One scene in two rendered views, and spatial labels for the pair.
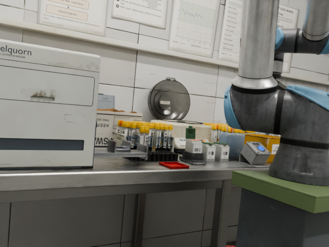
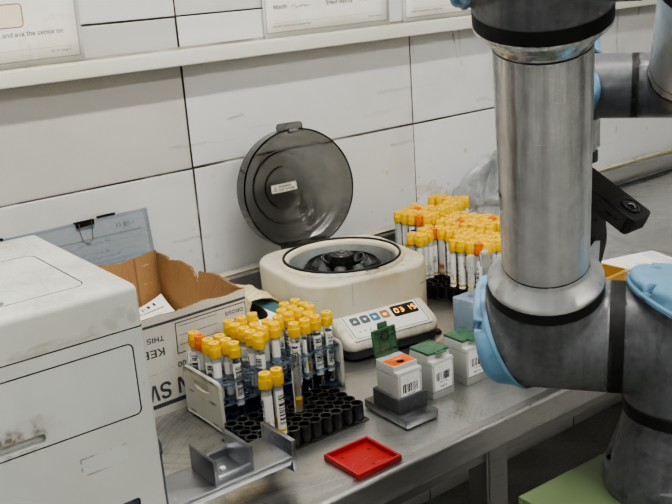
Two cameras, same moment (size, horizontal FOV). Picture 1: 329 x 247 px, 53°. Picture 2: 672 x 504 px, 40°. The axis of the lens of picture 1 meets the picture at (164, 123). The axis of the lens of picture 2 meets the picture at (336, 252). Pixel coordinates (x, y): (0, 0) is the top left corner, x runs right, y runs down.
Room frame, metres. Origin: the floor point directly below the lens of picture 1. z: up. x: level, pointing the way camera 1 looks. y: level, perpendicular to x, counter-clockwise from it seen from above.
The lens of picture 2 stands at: (0.01, 0.06, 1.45)
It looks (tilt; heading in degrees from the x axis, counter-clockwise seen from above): 17 degrees down; 355
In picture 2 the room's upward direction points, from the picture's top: 4 degrees counter-clockwise
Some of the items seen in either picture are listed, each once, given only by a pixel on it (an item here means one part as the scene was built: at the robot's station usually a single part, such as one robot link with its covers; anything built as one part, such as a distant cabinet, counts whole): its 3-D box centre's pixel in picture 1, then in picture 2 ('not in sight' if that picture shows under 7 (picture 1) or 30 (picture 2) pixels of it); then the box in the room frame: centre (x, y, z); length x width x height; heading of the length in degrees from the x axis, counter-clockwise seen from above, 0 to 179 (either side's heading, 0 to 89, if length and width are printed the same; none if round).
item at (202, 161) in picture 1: (193, 157); (400, 400); (1.13, -0.11, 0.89); 0.09 x 0.05 x 0.04; 30
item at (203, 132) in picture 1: (181, 135); (348, 290); (1.47, -0.08, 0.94); 0.30 x 0.24 x 0.12; 23
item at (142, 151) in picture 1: (111, 149); (205, 471); (0.95, 0.14, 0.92); 0.21 x 0.07 x 0.05; 122
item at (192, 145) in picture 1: (193, 149); (399, 381); (1.13, -0.11, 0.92); 0.05 x 0.04 x 0.06; 30
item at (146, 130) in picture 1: (152, 142); (292, 391); (1.11, 0.04, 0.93); 0.17 x 0.09 x 0.11; 121
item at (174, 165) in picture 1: (174, 165); (362, 457); (1.01, -0.04, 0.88); 0.07 x 0.07 x 0.01; 32
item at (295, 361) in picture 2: (154, 143); (298, 390); (1.12, 0.03, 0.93); 0.01 x 0.01 x 0.10
